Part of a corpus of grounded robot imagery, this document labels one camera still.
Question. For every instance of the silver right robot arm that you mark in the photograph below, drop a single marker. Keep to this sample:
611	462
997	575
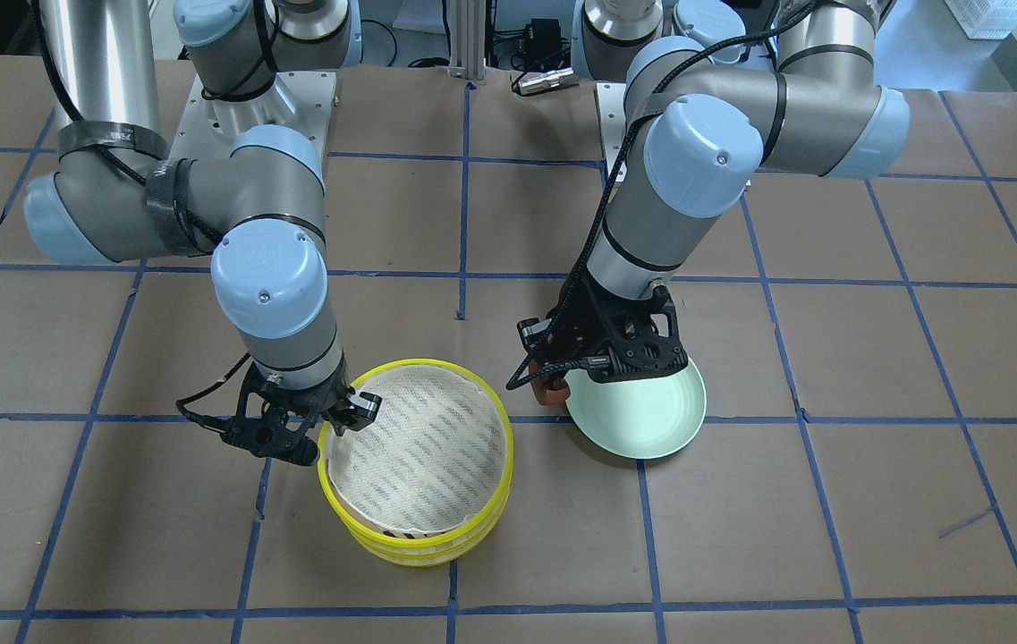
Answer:
257	211

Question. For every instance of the black adapter on desk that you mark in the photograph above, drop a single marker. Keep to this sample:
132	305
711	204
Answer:
541	37

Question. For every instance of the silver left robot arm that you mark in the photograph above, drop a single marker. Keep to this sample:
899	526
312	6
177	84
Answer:
695	133

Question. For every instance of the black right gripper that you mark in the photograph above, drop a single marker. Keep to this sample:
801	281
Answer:
330	402

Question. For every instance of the light green plate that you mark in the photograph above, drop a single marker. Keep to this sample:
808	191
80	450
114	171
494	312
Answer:
646	418

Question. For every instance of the brown bun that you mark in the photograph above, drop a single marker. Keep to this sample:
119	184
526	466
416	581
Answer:
551	392

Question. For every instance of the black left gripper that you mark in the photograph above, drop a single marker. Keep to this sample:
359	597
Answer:
533	334

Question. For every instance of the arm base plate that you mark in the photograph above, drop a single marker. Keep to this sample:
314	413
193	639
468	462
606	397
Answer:
302	100
611	118

